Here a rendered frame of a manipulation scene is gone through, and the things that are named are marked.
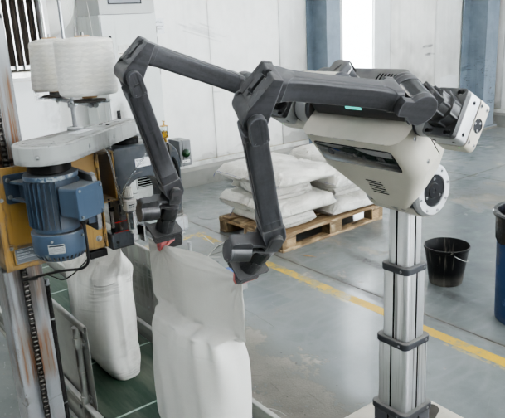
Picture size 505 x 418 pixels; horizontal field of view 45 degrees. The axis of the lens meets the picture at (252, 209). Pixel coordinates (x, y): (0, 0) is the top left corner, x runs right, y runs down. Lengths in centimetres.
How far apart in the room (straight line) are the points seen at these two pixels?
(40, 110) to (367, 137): 344
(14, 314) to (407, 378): 127
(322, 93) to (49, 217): 86
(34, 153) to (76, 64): 26
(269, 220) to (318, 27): 648
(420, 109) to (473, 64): 895
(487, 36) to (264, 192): 879
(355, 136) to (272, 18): 590
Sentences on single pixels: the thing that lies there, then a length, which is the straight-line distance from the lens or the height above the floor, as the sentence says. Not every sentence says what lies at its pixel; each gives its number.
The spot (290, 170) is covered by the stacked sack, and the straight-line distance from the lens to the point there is 479.
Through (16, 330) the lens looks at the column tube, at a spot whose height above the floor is 81.
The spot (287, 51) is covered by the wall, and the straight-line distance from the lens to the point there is 769.
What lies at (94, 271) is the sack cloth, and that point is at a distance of 240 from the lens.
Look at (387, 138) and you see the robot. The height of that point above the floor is 139.
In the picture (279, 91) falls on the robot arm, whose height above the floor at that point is 157.
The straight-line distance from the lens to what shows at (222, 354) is 183.
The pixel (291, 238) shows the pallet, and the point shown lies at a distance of 481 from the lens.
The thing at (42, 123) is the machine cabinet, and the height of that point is 109.
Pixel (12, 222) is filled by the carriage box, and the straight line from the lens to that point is 194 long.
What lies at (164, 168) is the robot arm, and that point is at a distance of 182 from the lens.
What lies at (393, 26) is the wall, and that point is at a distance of 907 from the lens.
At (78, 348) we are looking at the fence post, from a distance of 229.
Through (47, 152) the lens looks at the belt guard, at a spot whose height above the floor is 140.
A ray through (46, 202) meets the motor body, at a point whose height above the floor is 126.
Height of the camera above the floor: 169
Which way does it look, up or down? 16 degrees down
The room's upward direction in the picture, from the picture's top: 3 degrees counter-clockwise
